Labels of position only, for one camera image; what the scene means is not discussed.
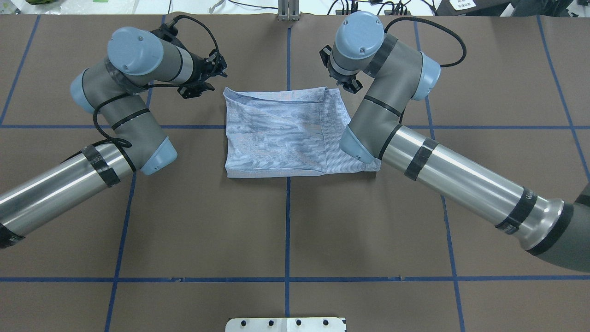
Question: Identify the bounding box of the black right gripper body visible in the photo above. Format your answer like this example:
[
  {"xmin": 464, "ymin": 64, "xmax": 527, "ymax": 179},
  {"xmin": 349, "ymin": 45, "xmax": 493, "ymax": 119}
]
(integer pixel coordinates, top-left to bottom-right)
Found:
[{"xmin": 319, "ymin": 45, "xmax": 363, "ymax": 94}]

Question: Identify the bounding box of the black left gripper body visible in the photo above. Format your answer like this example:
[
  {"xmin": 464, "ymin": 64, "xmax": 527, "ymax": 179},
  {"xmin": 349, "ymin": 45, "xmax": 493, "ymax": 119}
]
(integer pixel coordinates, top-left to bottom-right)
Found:
[{"xmin": 150, "ymin": 18, "xmax": 217, "ymax": 99}]

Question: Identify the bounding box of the light blue striped shirt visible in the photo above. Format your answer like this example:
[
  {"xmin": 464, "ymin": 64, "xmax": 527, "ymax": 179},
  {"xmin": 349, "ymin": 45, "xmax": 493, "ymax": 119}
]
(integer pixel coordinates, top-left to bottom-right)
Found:
[{"xmin": 223, "ymin": 87, "xmax": 381, "ymax": 178}]

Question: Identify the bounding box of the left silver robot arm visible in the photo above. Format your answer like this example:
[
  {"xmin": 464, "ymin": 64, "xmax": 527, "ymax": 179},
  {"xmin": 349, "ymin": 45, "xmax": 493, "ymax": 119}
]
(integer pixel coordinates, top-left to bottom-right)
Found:
[{"xmin": 0, "ymin": 15, "xmax": 227, "ymax": 249}]

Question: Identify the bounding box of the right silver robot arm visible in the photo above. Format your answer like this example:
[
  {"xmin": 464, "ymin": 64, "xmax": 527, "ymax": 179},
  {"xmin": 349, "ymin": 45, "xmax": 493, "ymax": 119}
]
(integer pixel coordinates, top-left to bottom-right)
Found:
[{"xmin": 320, "ymin": 11, "xmax": 590, "ymax": 273}]

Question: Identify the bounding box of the metal grabber tool claw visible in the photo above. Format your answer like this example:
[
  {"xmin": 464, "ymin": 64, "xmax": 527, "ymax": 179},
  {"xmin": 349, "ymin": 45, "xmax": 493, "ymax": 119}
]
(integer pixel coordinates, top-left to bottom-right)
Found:
[{"xmin": 208, "ymin": 0, "xmax": 225, "ymax": 14}]

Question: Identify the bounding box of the aluminium frame post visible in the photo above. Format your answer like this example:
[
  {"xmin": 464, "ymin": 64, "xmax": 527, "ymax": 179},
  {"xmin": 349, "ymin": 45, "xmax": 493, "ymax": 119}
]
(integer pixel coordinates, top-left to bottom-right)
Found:
[{"xmin": 277, "ymin": 0, "xmax": 301, "ymax": 22}]

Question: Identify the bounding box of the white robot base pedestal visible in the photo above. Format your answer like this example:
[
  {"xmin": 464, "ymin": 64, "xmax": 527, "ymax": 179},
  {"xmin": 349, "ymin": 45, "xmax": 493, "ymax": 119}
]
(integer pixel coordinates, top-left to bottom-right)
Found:
[{"xmin": 225, "ymin": 317, "xmax": 347, "ymax": 332}]

